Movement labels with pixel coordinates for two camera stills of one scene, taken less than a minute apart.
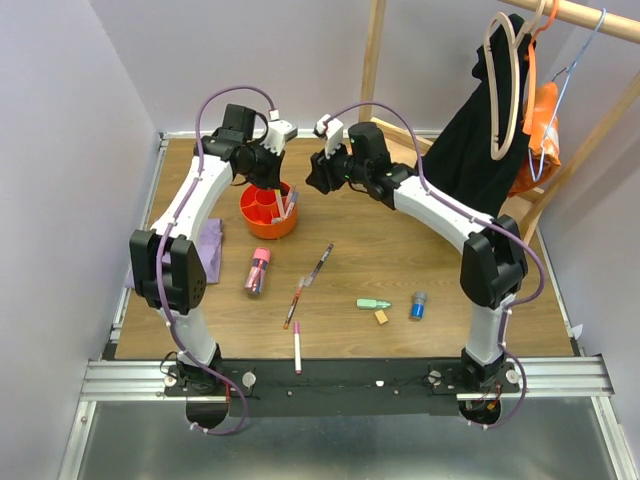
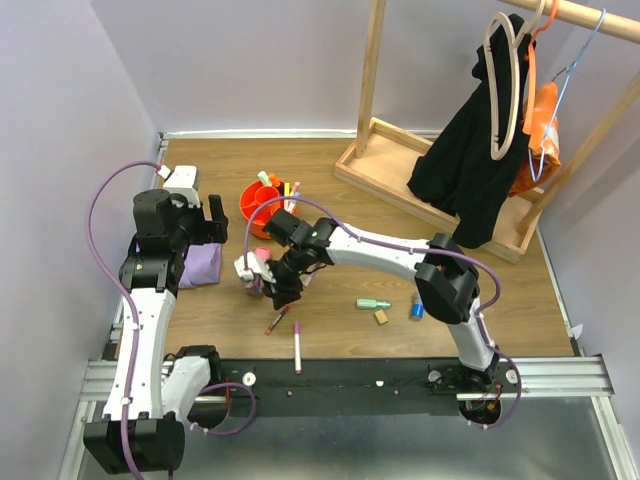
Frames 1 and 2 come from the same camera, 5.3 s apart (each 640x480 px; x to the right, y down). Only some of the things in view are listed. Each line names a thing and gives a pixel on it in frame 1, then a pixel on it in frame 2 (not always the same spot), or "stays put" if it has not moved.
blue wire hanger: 568,69 stays put
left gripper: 271,179 to 211,230
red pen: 304,282 to 278,318
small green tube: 372,303 stays put
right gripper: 321,165 to 281,292
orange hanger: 531,86 stays put
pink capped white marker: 297,348 stays put
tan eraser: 381,316 stays put
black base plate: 272,388 stays put
